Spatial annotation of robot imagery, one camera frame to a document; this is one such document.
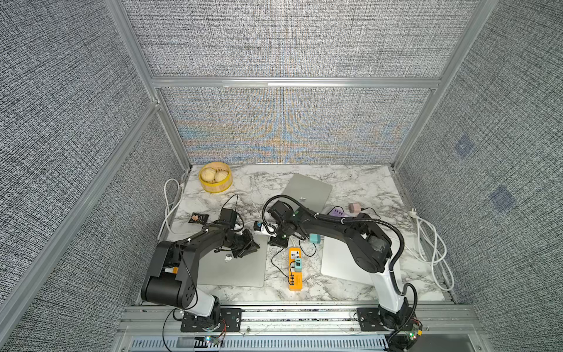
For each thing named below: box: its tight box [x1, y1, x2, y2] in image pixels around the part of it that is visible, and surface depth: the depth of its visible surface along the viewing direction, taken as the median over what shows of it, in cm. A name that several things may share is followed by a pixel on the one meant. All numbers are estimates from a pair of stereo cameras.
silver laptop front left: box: [198, 234, 270, 288], surface depth 87 cm
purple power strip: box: [329, 208, 347, 218], surface depth 100 cm
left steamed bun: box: [200, 167, 217, 183], surface depth 112 cm
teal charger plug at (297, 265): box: [294, 258, 303, 273], surface depth 80 cm
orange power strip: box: [288, 247, 303, 292], surface depth 83 cm
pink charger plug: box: [348, 203, 362, 214], surface depth 102 cm
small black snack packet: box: [187, 211, 210, 225], surface depth 99 cm
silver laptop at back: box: [281, 173, 333, 213], surface depth 112 cm
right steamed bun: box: [214, 170, 228, 182], surface depth 111 cm
